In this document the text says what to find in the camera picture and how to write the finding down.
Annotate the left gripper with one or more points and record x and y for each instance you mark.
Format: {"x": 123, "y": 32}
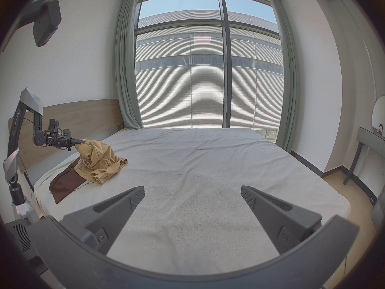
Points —
{"x": 66, "y": 140}

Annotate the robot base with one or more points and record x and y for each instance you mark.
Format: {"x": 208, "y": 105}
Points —
{"x": 30, "y": 214}

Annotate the grey small table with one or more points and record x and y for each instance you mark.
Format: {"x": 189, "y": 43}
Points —
{"x": 368, "y": 137}

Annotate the bed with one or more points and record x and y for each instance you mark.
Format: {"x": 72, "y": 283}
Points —
{"x": 195, "y": 161}

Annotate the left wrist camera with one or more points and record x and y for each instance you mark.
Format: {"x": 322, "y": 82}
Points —
{"x": 54, "y": 125}

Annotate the white garment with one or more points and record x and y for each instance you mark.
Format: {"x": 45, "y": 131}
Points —
{"x": 85, "y": 184}

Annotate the tan shorts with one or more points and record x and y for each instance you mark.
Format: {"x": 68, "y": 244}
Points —
{"x": 99, "y": 161}

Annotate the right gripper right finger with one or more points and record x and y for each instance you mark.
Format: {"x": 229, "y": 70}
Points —
{"x": 282, "y": 227}

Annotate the brown garment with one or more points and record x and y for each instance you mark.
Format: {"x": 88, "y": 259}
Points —
{"x": 64, "y": 185}

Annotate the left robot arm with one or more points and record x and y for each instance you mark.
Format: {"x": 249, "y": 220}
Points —
{"x": 30, "y": 99}

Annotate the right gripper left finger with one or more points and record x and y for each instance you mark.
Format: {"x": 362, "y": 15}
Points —
{"x": 102, "y": 224}

